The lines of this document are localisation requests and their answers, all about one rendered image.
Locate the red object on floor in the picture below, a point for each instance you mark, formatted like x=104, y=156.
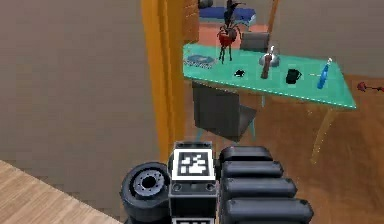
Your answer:
x=365, y=87

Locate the blue plate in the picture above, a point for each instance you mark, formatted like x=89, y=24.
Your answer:
x=200, y=60

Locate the blue spray bottle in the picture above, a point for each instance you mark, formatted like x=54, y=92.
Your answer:
x=323, y=75

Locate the teal table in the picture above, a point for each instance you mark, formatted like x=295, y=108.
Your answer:
x=273, y=81

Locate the black mug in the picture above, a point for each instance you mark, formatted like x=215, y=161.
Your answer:
x=292, y=76

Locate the orange door frame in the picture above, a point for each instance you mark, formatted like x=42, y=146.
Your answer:
x=165, y=76

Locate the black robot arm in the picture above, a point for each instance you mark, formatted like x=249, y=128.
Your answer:
x=253, y=190

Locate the brown pepper mill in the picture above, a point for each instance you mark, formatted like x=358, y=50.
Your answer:
x=266, y=66

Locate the small black bowl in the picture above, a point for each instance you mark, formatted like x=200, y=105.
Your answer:
x=239, y=73

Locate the silver kettle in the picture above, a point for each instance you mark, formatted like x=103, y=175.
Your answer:
x=271, y=58

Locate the blue bed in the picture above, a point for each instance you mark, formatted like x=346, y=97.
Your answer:
x=226, y=14

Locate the grey chair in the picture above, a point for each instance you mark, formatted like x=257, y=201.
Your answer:
x=255, y=41
x=220, y=113

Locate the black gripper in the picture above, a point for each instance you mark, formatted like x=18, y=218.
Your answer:
x=146, y=190

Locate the red pot house plant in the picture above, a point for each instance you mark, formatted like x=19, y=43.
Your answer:
x=227, y=35

